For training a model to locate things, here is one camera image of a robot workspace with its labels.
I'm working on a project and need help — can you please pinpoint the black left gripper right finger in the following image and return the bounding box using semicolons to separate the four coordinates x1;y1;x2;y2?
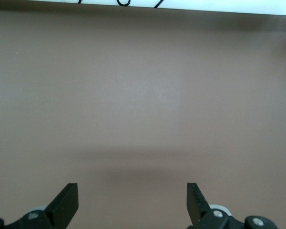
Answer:
186;182;281;229

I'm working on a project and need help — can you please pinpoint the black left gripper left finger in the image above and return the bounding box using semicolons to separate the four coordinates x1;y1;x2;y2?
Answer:
0;182;79;229

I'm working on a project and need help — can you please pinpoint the brown table cover sheet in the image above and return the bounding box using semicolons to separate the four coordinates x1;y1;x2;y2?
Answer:
0;3;286;229

